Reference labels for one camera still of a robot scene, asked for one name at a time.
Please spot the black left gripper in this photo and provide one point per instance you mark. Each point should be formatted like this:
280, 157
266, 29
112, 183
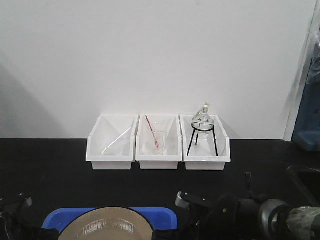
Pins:
14, 227

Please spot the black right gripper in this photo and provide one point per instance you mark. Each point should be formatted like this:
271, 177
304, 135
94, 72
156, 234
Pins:
214, 220

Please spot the blue plastic tray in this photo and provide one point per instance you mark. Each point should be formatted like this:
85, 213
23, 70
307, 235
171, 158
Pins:
161, 218

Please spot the beige plate with black rim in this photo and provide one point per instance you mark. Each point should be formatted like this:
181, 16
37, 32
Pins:
109, 223

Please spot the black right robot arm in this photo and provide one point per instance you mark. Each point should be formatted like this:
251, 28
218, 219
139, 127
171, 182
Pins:
252, 218

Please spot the white right storage bin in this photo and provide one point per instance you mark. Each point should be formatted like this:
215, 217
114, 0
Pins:
204, 152

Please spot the white storage bin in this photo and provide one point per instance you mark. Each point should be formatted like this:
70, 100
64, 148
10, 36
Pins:
170, 124
106, 129
204, 152

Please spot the white middle storage bin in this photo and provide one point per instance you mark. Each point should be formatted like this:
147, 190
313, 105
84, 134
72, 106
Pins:
170, 124

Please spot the clear glass beaker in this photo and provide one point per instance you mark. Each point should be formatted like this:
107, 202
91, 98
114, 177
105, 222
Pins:
161, 137

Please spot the glass alcohol lamp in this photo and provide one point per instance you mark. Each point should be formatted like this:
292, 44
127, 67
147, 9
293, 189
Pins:
202, 123

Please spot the red glass thermometer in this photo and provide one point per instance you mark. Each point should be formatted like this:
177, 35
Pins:
152, 132

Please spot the blue equipment at right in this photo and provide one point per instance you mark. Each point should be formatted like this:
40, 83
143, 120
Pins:
306, 132

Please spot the white left storage bin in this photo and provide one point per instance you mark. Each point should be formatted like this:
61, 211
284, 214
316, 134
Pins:
106, 129

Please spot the glass stirring rod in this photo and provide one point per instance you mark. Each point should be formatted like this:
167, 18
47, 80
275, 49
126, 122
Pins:
104, 151

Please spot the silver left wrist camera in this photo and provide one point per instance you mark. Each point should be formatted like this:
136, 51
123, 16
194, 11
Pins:
23, 201

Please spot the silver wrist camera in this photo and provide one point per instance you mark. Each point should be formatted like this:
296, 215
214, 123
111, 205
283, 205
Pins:
23, 201
184, 200

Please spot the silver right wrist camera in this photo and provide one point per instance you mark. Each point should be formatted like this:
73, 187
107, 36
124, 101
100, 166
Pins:
184, 200

